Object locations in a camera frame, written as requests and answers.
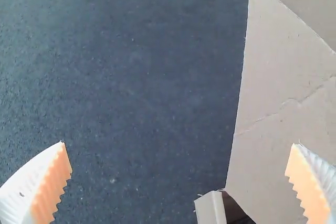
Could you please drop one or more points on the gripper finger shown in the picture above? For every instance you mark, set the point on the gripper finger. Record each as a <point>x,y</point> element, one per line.
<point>312,182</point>
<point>31,187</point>

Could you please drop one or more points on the cardboard box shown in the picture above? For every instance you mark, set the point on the cardboard box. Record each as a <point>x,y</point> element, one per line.
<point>275,77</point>

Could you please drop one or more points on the black mat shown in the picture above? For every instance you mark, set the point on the black mat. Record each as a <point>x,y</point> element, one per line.
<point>118,77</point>

